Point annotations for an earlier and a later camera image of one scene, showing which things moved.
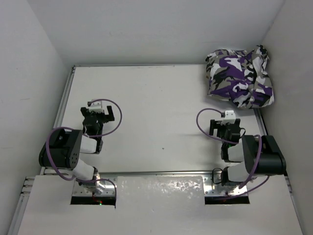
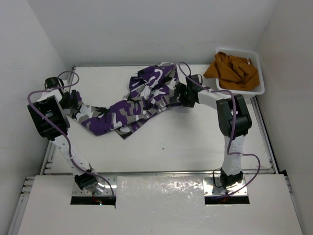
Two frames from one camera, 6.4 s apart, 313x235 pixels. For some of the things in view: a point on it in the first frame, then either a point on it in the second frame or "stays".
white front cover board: x=160 y=205 stays
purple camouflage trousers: x=241 y=77 → x=151 y=87
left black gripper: x=106 y=118 → x=73 y=103
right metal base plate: x=210 y=189 stays
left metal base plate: x=79 y=190 stays
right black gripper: x=216 y=124 → x=181 y=87
